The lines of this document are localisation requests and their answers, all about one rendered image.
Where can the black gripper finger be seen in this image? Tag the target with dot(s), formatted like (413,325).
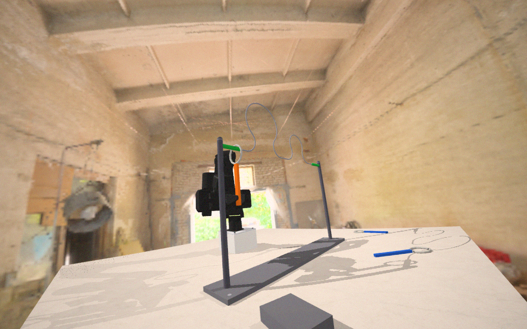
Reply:
(244,199)
(229,200)

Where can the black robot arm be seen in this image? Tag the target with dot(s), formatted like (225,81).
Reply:
(211,181)

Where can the orange handle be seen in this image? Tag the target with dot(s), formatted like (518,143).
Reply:
(236,175)

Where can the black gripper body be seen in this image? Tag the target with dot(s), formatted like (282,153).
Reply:
(204,200)

